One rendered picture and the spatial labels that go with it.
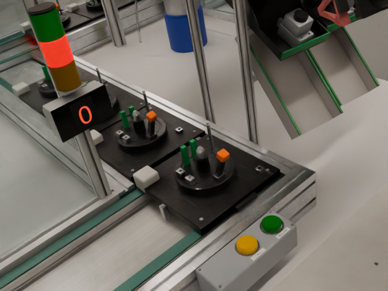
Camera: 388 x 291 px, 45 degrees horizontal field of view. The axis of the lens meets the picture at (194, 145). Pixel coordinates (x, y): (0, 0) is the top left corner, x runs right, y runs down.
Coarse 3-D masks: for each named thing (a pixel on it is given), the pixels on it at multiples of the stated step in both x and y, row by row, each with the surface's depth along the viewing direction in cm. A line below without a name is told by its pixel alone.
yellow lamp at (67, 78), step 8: (72, 64) 87; (56, 72) 86; (64, 72) 86; (72, 72) 87; (56, 80) 87; (64, 80) 87; (72, 80) 88; (80, 80) 90; (64, 88) 88; (72, 88) 88
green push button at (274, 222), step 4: (268, 216) 94; (272, 216) 94; (276, 216) 93; (264, 220) 93; (268, 220) 93; (272, 220) 93; (276, 220) 93; (280, 220) 92; (264, 224) 92; (268, 224) 92; (272, 224) 92; (276, 224) 92; (280, 224) 92; (264, 228) 92; (268, 228) 91; (272, 228) 91; (276, 228) 91; (280, 228) 92; (268, 232) 92; (272, 232) 91
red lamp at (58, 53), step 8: (56, 40) 83; (64, 40) 84; (48, 48) 83; (56, 48) 84; (64, 48) 84; (48, 56) 84; (56, 56) 84; (64, 56) 85; (72, 56) 87; (48, 64) 86; (56, 64) 85; (64, 64) 85
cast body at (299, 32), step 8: (288, 16) 98; (296, 16) 97; (304, 16) 97; (280, 24) 101; (288, 24) 99; (296, 24) 97; (304, 24) 97; (280, 32) 102; (288, 32) 100; (296, 32) 98; (304, 32) 100; (312, 32) 101; (288, 40) 102; (296, 40) 99; (304, 40) 100
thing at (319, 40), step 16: (256, 0) 110; (272, 0) 110; (288, 0) 109; (256, 16) 107; (272, 16) 107; (256, 32) 103; (272, 32) 104; (320, 32) 104; (272, 48) 101; (288, 48) 102; (304, 48) 101
